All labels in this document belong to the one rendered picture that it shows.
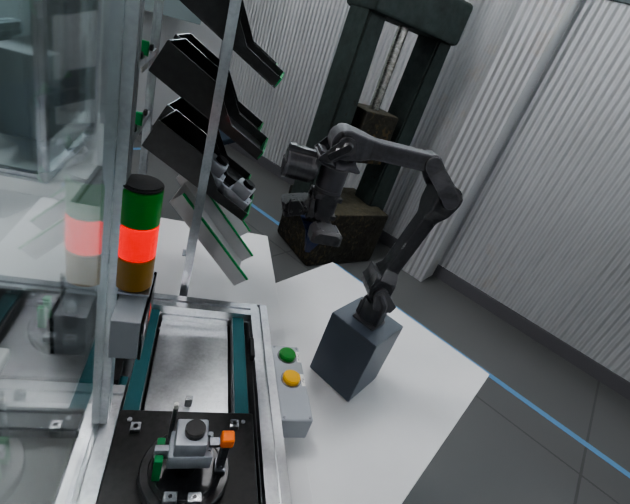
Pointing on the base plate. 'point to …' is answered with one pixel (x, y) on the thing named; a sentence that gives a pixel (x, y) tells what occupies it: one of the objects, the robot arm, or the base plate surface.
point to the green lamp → (141, 210)
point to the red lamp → (137, 244)
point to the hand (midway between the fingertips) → (311, 238)
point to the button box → (292, 397)
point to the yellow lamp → (134, 275)
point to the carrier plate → (129, 456)
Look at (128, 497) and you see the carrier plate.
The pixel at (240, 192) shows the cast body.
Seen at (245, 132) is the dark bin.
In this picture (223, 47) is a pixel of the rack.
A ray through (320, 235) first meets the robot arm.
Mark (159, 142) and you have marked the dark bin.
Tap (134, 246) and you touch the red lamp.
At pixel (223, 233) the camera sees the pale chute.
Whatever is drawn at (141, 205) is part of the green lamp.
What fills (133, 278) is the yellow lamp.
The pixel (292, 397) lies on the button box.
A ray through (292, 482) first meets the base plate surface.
